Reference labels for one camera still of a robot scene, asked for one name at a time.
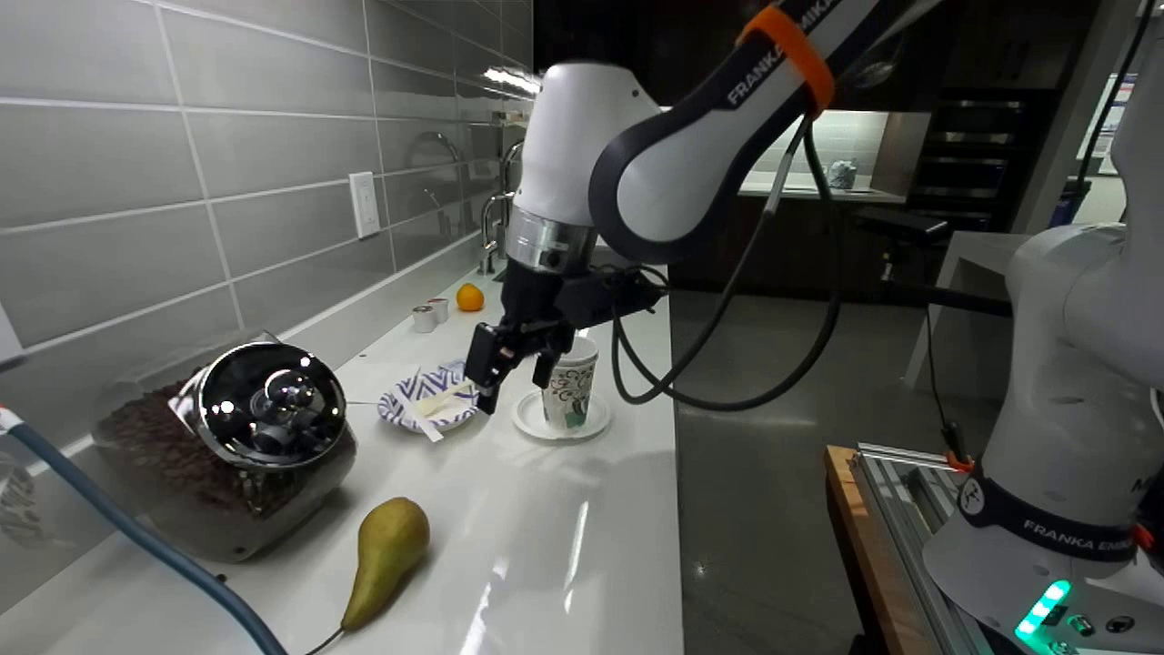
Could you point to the small white creamer cup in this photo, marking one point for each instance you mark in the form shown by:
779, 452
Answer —
440, 307
424, 318

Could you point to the white paper wrapper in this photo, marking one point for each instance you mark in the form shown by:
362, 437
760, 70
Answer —
420, 408

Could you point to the white plastic cup lid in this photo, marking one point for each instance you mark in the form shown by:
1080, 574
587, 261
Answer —
532, 414

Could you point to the green pear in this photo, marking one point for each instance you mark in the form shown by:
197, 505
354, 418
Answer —
386, 555

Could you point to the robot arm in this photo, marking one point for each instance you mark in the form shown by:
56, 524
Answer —
1064, 382

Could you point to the orange fruit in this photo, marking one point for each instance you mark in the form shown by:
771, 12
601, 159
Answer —
470, 297

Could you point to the blue patterned paper plate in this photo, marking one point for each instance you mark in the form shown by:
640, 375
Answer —
447, 377

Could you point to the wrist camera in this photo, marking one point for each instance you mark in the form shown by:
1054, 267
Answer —
611, 296

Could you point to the chrome jar lid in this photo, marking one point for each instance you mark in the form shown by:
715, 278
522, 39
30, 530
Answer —
273, 405

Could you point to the built-in black oven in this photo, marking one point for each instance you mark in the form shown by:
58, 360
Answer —
978, 155

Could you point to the glass jar of coffee beans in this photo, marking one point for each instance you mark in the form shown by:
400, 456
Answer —
182, 473

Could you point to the printed paper coffee cup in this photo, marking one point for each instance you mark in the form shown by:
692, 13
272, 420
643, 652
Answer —
571, 387

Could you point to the chrome tap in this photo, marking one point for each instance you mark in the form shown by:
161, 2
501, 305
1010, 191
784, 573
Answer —
496, 218

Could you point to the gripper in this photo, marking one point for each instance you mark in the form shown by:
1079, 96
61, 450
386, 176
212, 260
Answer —
538, 296

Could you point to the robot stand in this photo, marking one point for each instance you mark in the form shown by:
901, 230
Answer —
896, 528

